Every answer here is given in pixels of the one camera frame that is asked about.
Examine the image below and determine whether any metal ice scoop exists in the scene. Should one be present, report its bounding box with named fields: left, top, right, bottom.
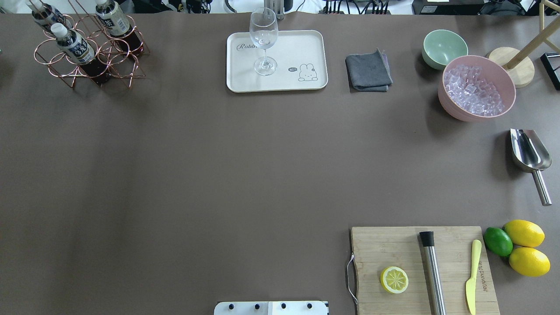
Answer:
left=510, top=128, right=552, bottom=206

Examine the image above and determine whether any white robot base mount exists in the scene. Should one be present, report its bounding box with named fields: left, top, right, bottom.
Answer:
left=213, top=301, right=329, bottom=315

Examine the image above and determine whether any bamboo cutting board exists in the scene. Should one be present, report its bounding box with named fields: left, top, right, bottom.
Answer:
left=350, top=227, right=483, bottom=315

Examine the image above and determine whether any folded grey cloth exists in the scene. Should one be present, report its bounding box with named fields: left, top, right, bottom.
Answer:
left=345, top=49, right=393, bottom=92

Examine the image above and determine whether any yellow plastic knife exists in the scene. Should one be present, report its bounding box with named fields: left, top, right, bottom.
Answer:
left=465, top=239, right=482, bottom=315

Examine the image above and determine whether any half lemon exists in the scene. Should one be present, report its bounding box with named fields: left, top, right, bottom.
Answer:
left=380, top=266, right=409, bottom=294

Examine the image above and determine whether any green bowl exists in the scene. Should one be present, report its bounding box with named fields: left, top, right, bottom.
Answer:
left=422, top=29, right=469, bottom=70

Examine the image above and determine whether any pink bowl of ice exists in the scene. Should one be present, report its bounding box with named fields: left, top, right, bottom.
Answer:
left=438, top=55, right=516, bottom=122

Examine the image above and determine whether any yellow lemon upper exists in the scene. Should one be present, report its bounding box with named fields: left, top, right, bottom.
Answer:
left=502, top=219, right=545, bottom=248

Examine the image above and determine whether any clear wine glass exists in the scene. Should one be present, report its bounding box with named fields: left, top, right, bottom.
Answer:
left=249, top=7, right=279, bottom=76

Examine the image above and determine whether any tea bottle white cap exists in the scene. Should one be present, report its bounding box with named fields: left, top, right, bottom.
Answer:
left=51, top=23, right=111, bottom=84

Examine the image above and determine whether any tea bottle back left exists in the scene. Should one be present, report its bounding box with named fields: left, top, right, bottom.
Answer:
left=26, top=0, right=72, bottom=35

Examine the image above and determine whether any steel muddler black tip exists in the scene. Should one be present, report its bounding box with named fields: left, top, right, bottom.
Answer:
left=419, top=231, right=447, bottom=315

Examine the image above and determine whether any tea bottle back right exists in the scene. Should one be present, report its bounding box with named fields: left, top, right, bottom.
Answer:
left=95, top=0, right=144, bottom=56

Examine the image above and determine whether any cream rabbit tray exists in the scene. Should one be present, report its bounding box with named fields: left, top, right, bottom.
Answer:
left=226, top=30, right=328, bottom=92

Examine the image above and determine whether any green lime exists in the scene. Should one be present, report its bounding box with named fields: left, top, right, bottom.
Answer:
left=483, top=227, right=513, bottom=257

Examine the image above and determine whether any yellow lemon lower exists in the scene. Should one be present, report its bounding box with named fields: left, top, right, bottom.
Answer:
left=509, top=247, right=550, bottom=277

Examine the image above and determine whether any yellow lemon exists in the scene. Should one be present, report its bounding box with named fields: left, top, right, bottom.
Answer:
left=509, top=247, right=550, bottom=277
left=502, top=219, right=545, bottom=248

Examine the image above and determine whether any wooden cup stand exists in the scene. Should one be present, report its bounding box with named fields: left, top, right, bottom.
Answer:
left=486, top=0, right=560, bottom=88

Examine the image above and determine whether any copper wire bottle basket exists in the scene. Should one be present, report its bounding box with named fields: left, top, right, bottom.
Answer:
left=26, top=0, right=149, bottom=88

